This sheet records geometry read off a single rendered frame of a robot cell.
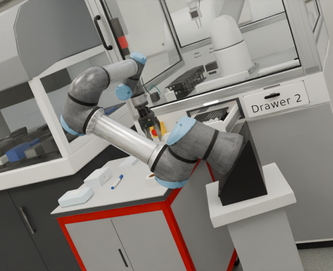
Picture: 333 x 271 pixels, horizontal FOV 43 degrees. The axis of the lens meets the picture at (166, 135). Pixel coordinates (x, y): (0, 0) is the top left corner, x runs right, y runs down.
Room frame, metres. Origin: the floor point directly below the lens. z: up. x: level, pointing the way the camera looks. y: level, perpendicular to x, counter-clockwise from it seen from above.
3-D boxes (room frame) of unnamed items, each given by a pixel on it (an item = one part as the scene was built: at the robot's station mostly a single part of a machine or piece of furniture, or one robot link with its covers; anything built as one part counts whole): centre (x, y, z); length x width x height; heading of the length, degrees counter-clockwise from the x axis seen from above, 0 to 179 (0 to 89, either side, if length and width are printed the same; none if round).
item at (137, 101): (2.02, 0.06, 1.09); 0.08 x 0.08 x 0.05
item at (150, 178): (1.75, 0.12, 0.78); 0.07 x 0.07 x 0.04
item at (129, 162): (2.20, 0.23, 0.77); 0.13 x 0.09 x 0.02; 147
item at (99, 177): (2.06, 0.40, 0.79); 0.13 x 0.09 x 0.05; 153
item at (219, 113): (1.96, -0.21, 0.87); 0.22 x 0.18 x 0.06; 152
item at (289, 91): (1.92, -0.54, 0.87); 0.29 x 0.02 x 0.11; 62
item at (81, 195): (1.91, 0.51, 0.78); 0.15 x 0.10 x 0.04; 64
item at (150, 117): (2.01, 0.06, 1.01); 0.09 x 0.08 x 0.12; 170
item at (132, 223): (1.99, 0.24, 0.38); 0.62 x 0.58 x 0.76; 62
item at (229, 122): (1.97, -0.21, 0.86); 0.40 x 0.26 x 0.06; 152
